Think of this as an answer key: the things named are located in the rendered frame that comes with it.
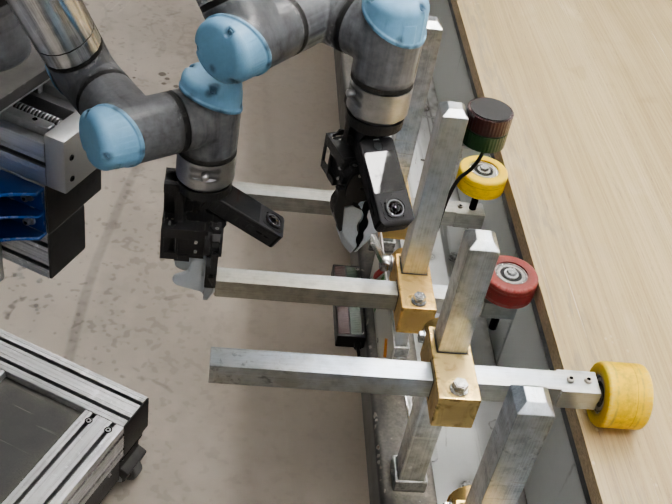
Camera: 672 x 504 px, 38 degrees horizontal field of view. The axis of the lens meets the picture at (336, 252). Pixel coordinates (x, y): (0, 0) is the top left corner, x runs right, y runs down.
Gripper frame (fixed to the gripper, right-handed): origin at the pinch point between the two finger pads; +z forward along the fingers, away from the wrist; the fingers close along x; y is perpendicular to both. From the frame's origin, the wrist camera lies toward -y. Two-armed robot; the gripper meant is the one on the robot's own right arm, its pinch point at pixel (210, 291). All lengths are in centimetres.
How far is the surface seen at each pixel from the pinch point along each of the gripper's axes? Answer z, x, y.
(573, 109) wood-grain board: -8, -47, -62
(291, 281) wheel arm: -3.6, 0.4, -11.1
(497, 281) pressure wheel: -8.3, 2.2, -39.5
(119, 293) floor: 83, -85, 22
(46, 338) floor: 83, -67, 38
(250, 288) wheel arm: -2.6, 1.5, -5.4
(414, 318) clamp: -2.7, 5.0, -28.4
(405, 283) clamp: -4.6, 0.0, -27.3
